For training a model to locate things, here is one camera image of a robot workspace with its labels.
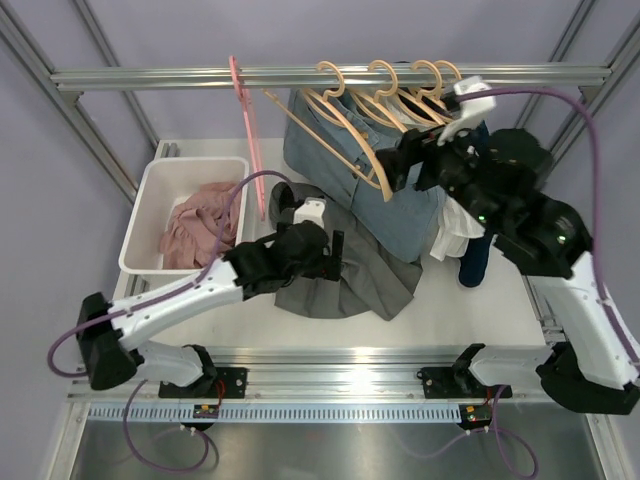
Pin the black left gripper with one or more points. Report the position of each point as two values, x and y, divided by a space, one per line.
328 267

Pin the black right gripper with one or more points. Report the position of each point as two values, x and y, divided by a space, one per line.
415 148

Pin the grey pleated skirt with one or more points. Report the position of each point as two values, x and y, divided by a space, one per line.
372 279

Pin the light blue denim skirt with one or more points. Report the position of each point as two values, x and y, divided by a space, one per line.
331 159

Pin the pink ruffled skirt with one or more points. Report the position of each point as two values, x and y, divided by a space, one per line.
196 224

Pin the pink plastic hanger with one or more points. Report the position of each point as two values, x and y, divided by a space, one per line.
245 99

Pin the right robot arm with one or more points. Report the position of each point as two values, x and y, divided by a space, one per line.
594 369

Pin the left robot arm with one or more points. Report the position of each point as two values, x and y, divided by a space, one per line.
116 338

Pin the white pleated skirt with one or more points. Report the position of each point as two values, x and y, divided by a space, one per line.
455 228

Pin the dark navy skirt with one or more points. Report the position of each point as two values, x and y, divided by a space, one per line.
474 262

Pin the white plastic basket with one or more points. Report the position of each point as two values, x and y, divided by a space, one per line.
167 182

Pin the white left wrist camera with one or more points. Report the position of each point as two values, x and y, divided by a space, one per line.
311 212

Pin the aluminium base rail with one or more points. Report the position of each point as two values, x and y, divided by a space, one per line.
354 374

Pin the white slotted cable duct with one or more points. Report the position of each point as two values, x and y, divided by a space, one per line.
438 413

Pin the aluminium hanging rail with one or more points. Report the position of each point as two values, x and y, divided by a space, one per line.
136 79

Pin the aluminium frame strut left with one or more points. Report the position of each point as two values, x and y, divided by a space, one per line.
32 59

